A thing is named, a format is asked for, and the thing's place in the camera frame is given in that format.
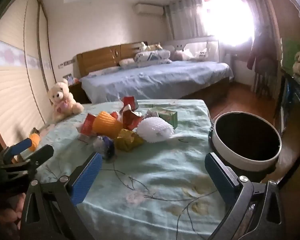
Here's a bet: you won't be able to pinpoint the white foam fruit net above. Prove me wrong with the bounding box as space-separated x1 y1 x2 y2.
136 117 174 140

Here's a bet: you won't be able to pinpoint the blue white printed pillow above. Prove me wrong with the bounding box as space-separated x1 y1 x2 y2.
134 50 171 63

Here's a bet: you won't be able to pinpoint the white bed guard rail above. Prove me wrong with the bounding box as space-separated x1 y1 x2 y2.
162 39 219 63

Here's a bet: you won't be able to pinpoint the wooden headboard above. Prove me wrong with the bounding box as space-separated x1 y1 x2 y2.
76 41 148 78

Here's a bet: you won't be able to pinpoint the green carton box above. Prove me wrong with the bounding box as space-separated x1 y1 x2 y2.
156 107 178 130

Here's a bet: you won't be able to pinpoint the red cartoon print snack packet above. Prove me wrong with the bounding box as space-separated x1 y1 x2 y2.
122 96 139 110

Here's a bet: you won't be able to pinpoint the cream teddy bear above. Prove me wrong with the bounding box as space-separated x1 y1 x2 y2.
47 79 84 123

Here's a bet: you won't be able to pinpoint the bed with blue sheet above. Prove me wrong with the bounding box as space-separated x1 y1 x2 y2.
80 61 234 104

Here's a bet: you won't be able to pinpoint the person's left hand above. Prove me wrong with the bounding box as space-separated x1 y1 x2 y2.
0 192 24 233

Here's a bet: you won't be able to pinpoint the blue silver wrapper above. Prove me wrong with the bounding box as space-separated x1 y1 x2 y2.
92 135 115 159

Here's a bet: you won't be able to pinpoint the dark red coat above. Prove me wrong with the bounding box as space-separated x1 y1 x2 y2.
246 31 278 73

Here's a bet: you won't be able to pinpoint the wooden nightstand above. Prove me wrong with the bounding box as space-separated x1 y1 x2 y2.
69 82 90 104

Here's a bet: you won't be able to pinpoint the red packet with silver foil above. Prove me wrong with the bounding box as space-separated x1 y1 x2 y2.
77 113 97 143

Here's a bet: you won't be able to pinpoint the beige sliding wardrobe doors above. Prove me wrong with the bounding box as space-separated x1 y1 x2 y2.
0 0 56 150

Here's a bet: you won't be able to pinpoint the small white pillow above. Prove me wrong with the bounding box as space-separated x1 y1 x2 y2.
119 58 138 68

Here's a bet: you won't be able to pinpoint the orange ribbed foam sleeve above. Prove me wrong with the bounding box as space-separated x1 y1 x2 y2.
92 111 123 139

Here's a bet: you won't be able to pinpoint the coat rack stand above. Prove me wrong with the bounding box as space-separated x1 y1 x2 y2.
252 72 275 98

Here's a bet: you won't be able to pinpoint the yellow wrapper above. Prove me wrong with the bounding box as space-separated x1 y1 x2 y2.
114 129 145 152

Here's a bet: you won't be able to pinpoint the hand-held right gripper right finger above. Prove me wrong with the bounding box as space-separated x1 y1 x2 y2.
204 152 287 240

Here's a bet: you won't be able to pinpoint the grey patterned curtain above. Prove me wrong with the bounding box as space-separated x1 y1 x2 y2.
241 0 264 38
164 0 203 40

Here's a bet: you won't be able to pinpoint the white radiator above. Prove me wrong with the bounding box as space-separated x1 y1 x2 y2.
230 52 250 85

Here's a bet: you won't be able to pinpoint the orange spiky ball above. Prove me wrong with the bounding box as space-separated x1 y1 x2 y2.
27 133 41 152

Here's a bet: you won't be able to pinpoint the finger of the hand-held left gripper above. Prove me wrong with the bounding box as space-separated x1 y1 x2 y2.
0 138 33 160
5 144 55 178

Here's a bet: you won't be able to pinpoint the white bin with black liner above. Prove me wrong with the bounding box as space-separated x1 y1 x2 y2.
208 111 283 180

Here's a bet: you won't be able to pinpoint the white air conditioner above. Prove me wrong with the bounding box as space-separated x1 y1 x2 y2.
134 3 164 15

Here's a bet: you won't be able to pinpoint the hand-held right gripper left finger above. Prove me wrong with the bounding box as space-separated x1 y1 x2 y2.
19 151 103 240

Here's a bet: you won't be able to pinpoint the pink plush toy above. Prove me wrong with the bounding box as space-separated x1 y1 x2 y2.
170 50 188 61

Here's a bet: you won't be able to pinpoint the bright window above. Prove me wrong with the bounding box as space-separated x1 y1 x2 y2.
201 0 255 45

